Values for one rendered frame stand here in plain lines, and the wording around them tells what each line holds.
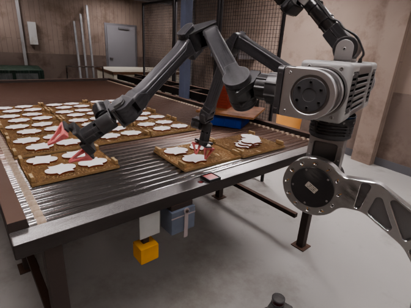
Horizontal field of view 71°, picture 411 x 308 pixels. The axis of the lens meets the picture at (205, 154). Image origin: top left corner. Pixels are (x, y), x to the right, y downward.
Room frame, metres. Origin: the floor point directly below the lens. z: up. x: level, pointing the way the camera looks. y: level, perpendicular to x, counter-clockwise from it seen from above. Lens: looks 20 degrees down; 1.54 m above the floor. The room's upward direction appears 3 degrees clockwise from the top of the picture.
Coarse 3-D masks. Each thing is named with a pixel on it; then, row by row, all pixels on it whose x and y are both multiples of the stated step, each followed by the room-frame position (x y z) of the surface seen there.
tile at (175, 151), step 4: (168, 148) 1.68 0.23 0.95; (172, 148) 1.69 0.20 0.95; (176, 148) 1.69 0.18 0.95; (180, 148) 1.69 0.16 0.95; (184, 148) 1.70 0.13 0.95; (164, 152) 1.63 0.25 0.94; (168, 152) 1.62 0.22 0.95; (172, 152) 1.62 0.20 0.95; (176, 152) 1.62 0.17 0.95; (180, 152) 1.63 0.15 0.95; (184, 152) 1.63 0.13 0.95
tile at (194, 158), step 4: (184, 156) 1.57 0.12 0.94; (188, 156) 1.56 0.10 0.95; (192, 156) 1.57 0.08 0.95; (196, 156) 1.57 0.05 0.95; (200, 156) 1.57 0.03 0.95; (184, 160) 1.50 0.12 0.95; (188, 160) 1.51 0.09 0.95; (192, 160) 1.51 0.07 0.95; (196, 160) 1.51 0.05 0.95; (200, 160) 1.52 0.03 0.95; (204, 160) 1.52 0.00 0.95
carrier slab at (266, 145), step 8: (232, 136) 2.06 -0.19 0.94; (240, 136) 2.08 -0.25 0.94; (216, 144) 1.86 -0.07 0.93; (224, 144) 1.86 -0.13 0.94; (232, 144) 1.87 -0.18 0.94; (264, 144) 1.92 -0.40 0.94; (272, 144) 1.93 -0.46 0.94; (248, 152) 1.73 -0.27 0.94; (256, 152) 1.74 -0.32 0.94; (264, 152) 1.78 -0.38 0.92
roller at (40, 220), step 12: (300, 144) 2.02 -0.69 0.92; (264, 156) 1.73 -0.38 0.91; (216, 168) 1.48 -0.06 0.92; (228, 168) 1.51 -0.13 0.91; (180, 180) 1.30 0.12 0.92; (132, 192) 1.14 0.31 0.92; (144, 192) 1.17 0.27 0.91; (96, 204) 1.03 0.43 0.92; (48, 216) 0.92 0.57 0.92; (60, 216) 0.94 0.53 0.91
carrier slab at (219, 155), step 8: (192, 152) 1.67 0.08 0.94; (200, 152) 1.68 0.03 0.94; (208, 152) 1.68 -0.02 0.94; (216, 152) 1.69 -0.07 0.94; (224, 152) 1.70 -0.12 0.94; (168, 160) 1.53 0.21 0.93; (176, 160) 1.52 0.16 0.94; (208, 160) 1.55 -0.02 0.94; (216, 160) 1.56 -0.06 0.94; (224, 160) 1.57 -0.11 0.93; (232, 160) 1.61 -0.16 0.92; (184, 168) 1.41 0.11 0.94; (192, 168) 1.43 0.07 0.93
